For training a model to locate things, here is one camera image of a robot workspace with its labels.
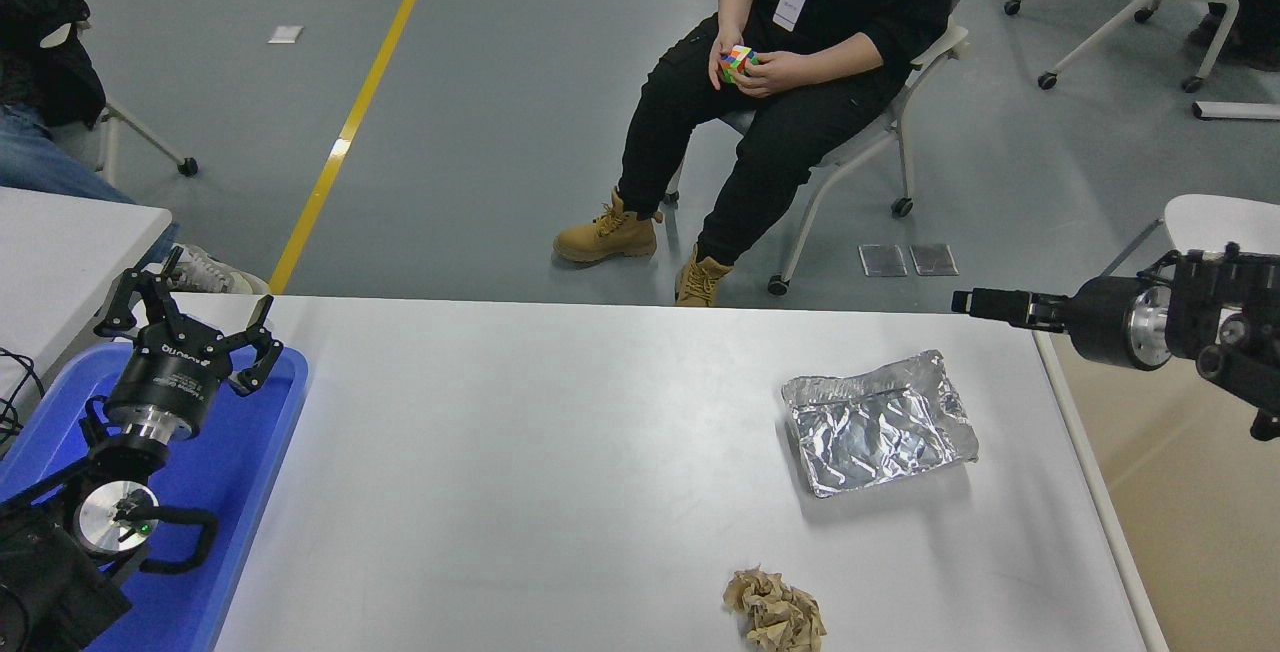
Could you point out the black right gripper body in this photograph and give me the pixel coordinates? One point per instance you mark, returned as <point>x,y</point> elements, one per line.
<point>1100,322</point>

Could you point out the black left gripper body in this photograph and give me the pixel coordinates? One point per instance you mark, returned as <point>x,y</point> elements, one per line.
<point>170,377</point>

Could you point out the silver foil tray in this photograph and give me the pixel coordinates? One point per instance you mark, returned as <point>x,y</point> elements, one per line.
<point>870,432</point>

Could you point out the colourful puzzle cube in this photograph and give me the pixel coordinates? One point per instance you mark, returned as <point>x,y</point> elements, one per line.
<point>737,62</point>

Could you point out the tan paper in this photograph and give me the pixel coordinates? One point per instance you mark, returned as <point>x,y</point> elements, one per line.
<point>775,612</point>

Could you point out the person's left forearm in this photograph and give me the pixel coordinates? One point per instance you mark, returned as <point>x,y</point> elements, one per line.
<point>840,57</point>

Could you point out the person's right forearm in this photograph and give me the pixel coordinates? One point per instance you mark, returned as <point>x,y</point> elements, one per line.
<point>733,7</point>

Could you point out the person's left hand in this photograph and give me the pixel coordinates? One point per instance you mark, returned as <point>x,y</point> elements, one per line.
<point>775,74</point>

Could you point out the person's right hand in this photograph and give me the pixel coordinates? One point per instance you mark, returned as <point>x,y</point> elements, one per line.
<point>722,42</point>

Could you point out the silver floor outlet plate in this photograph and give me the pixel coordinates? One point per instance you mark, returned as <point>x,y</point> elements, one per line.
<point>934,260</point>
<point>884,261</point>

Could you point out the white rectangular side table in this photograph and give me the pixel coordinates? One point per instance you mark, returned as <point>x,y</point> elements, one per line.
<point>60,262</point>

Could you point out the blue plastic tray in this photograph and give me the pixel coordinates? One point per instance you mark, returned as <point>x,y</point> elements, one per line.
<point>240,492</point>

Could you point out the white round table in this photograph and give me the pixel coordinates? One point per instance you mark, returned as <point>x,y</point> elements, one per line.
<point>1220,222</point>

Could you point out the person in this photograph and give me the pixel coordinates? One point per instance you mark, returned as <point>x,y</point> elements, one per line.
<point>790,132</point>
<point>30,162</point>
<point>1255,32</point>

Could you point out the large pale plastic bin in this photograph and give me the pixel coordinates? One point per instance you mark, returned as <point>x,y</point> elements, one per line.
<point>1180,552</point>

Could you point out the white flat bar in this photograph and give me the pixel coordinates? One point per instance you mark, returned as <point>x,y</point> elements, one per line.
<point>1240,110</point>

